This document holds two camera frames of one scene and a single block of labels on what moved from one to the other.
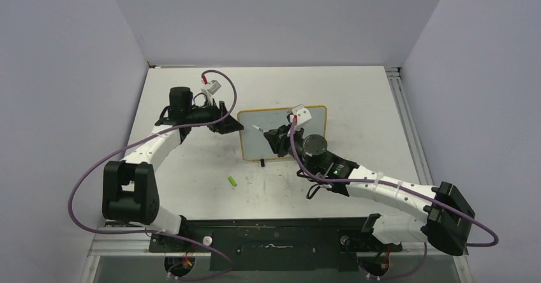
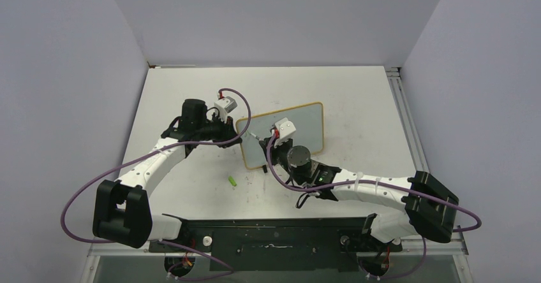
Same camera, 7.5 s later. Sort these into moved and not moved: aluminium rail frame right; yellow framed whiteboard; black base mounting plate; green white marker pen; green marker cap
Moved: yellow framed whiteboard; green white marker pen
Not moved: green marker cap; aluminium rail frame right; black base mounting plate
